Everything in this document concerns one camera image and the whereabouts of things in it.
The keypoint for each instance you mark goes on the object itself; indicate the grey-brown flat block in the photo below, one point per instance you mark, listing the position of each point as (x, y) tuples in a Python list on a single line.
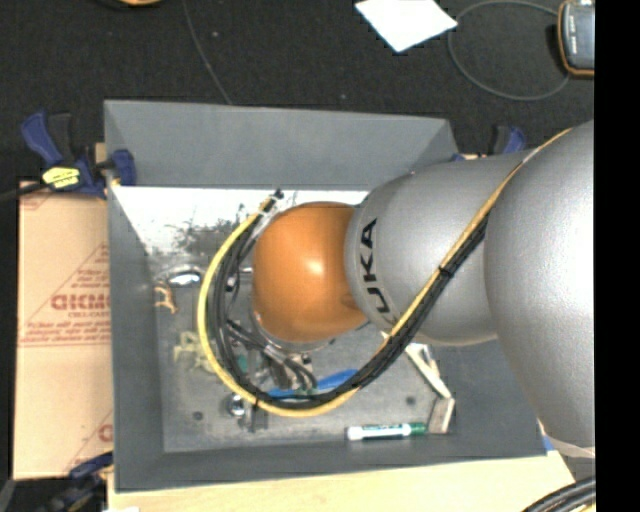
[(441, 416)]

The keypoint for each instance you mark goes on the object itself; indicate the blue long plastic thing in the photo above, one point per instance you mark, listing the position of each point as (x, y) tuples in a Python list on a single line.
[(336, 380)]

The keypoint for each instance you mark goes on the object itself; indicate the clear glass thing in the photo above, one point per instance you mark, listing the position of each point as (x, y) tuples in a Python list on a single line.
[(183, 278)]

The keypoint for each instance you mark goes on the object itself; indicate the grey metal bin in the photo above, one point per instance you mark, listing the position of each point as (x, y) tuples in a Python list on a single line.
[(280, 150)]

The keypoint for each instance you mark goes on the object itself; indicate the small orange curly thing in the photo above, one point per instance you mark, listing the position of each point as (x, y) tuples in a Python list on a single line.
[(165, 300)]

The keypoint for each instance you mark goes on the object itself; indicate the cream flat strip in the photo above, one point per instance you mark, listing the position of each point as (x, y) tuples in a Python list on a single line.
[(429, 372)]

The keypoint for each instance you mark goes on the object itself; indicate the brown cardboard board, red print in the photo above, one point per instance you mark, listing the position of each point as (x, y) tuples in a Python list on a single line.
[(60, 260)]

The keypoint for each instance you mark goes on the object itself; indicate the white and green marker pen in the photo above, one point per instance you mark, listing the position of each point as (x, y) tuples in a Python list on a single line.
[(380, 431)]

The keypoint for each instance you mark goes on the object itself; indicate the pale yellow clear thing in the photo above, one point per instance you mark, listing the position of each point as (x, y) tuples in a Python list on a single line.
[(192, 350)]

